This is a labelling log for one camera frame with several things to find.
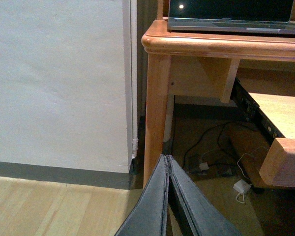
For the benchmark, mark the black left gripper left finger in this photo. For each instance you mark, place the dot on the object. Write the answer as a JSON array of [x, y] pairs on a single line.
[[149, 216]]

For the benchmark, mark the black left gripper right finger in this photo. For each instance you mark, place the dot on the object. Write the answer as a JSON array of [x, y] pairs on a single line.
[[195, 214]]

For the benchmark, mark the white power adapter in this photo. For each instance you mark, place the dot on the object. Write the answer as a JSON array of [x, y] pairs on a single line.
[[241, 187]]

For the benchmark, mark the wooden sliding keyboard tray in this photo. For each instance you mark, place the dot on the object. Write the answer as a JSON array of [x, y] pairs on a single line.
[[278, 168]]

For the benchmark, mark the wooden desk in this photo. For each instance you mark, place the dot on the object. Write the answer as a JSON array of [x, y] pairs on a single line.
[[195, 64]]

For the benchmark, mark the grey laptop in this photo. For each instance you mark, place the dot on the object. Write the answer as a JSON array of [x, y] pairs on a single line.
[[240, 16]]

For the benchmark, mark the white wall pipe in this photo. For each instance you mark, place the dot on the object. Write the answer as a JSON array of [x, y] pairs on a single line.
[[134, 76]]

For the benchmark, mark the black drawer slide rail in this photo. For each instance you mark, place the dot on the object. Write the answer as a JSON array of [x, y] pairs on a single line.
[[262, 131]]

